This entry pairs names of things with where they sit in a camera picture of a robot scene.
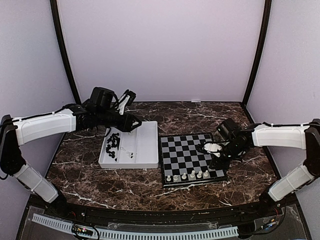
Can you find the white chess pawn piece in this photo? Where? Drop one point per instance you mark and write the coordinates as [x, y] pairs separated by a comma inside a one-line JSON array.
[[184, 176]]

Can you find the pile of black chess pieces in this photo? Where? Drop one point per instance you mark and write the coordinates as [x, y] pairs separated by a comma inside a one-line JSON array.
[[112, 147]]

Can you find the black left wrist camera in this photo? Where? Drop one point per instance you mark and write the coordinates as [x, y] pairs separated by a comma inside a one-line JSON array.
[[102, 97]]

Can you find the white plastic parts tray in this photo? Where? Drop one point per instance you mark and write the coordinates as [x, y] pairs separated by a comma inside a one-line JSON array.
[[143, 141]]

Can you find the black and grey chessboard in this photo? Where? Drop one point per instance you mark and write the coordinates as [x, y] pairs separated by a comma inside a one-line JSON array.
[[178, 155]]

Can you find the white slotted cable duct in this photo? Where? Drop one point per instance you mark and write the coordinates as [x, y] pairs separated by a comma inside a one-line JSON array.
[[133, 232]]

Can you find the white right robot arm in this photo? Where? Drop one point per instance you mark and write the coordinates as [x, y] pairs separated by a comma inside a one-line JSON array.
[[303, 137]]

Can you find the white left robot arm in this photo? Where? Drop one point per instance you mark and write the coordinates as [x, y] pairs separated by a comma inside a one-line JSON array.
[[16, 132]]

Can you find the white chess king piece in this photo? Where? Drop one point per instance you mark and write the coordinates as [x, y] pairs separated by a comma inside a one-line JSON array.
[[199, 175]]

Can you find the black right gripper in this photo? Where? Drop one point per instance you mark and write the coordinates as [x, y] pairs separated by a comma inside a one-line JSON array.
[[222, 165]]

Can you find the black front rail base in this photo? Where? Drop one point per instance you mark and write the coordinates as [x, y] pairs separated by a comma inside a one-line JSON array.
[[171, 207]]

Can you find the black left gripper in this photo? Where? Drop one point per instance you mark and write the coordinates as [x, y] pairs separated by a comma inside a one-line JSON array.
[[125, 125]]

